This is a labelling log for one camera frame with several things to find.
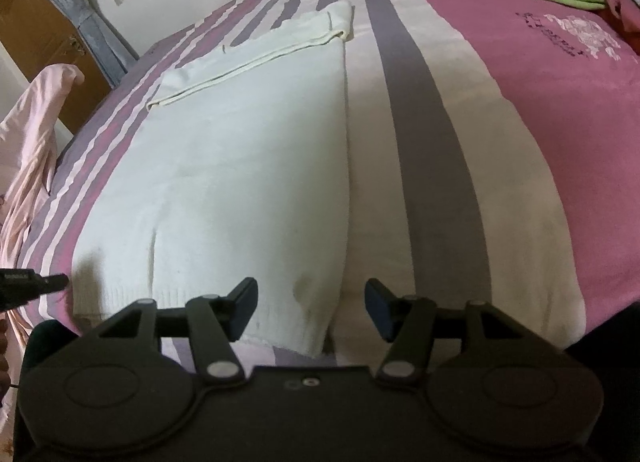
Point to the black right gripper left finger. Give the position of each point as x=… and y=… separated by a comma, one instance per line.
x=214, y=323

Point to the striped pink purple bedspread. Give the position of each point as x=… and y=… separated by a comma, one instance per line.
x=493, y=155

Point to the grey blue curtain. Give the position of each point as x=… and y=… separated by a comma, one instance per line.
x=106, y=47

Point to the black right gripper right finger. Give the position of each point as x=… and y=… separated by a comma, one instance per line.
x=407, y=324

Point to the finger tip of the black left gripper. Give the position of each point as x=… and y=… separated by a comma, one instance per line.
x=18, y=287

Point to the white knit sweater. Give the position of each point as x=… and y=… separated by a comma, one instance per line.
x=240, y=169

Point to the brown wooden wardrobe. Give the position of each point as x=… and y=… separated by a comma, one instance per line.
x=35, y=34

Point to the pale pink blanket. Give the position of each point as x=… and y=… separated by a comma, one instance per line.
x=29, y=153

